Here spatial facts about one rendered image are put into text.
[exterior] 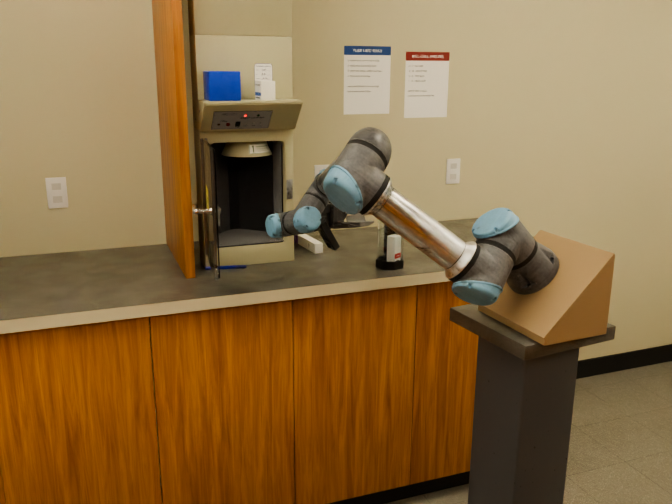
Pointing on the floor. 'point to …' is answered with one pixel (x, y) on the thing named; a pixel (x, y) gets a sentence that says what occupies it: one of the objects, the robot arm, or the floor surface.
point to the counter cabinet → (243, 404)
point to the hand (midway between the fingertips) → (360, 219)
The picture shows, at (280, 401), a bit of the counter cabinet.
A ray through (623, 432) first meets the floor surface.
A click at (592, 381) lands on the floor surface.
